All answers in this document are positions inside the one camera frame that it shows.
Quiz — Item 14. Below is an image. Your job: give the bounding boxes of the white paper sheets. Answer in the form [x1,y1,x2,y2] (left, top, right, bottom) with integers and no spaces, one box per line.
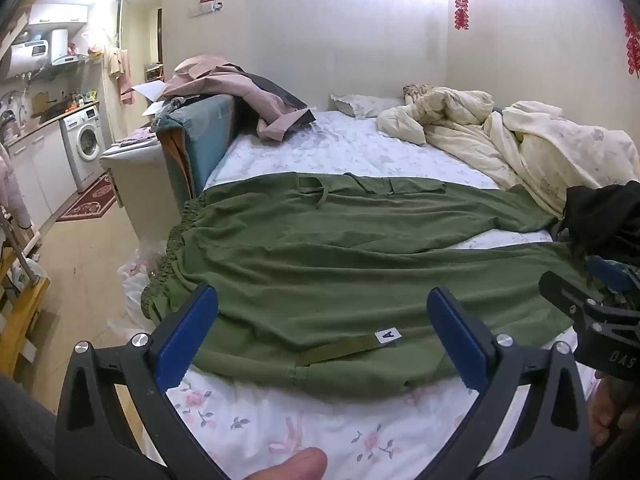
[122,80,168,117]

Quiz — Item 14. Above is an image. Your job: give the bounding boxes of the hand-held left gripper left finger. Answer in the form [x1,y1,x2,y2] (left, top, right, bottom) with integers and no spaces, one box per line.
[55,282,227,480]

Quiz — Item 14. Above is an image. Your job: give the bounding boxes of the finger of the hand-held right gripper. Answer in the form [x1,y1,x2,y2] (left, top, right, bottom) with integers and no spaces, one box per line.
[586,255,640,306]
[538,271,601,320]

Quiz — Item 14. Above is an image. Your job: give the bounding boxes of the teal headboard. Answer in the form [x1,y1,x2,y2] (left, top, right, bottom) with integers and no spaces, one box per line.
[156,91,241,203]

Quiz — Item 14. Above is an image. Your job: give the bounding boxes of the range hood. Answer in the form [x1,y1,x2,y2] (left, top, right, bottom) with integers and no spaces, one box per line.
[50,50,91,67]

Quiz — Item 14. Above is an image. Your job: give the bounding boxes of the red patterned rug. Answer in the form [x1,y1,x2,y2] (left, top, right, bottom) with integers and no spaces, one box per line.
[56,174,117,222]

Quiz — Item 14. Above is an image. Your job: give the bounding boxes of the wooden rack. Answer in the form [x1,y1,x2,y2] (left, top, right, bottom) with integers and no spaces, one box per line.
[0,205,51,378]

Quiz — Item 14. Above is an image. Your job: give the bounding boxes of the black cloth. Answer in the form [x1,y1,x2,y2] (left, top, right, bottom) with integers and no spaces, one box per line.
[554,180,640,263]

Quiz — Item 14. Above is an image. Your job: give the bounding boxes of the white washing machine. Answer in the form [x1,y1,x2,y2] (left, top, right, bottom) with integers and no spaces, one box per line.
[60,104,107,193]

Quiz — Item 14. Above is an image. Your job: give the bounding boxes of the person's right hand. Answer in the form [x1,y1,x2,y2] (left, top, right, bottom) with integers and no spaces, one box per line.
[589,371,640,450]

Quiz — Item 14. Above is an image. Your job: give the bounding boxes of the plastic bag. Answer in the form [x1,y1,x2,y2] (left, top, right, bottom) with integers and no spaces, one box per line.
[107,240,173,341]

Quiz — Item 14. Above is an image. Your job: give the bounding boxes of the green pants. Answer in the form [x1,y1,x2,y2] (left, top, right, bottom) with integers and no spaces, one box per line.
[140,171,601,395]

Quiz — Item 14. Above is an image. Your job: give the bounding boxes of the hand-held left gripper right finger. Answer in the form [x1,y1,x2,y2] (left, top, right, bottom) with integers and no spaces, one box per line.
[426,286,593,480]

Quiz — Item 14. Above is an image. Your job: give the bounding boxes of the white side table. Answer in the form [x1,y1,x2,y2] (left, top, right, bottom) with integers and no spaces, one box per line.
[99,132,173,246]

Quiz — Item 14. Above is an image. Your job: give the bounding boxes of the person's dark gray clothing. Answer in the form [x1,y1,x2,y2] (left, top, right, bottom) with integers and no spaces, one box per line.
[0,374,57,480]

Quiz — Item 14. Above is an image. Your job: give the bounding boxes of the floral pillow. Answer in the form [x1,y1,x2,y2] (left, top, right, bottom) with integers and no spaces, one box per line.
[330,92,408,120]

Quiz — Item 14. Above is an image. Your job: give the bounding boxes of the person's left hand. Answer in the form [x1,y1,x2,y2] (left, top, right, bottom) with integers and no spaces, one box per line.
[239,447,328,480]

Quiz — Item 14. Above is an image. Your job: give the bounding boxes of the white kitchen cabinet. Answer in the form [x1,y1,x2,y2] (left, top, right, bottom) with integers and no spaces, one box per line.
[7,122,78,233]

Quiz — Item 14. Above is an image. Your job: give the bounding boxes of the cream duvet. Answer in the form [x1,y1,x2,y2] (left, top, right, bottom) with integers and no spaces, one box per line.
[376,86,640,218]

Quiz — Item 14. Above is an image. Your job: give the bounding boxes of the pink and grey clothes pile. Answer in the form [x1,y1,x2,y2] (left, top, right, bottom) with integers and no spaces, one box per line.
[161,56,317,142]

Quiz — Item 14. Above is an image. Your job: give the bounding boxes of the hanging pink towel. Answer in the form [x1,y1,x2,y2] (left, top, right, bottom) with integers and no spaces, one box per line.
[104,46,135,106]

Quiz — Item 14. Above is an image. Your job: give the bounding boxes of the white water heater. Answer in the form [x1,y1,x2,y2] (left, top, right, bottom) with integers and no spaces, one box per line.
[0,27,70,78]

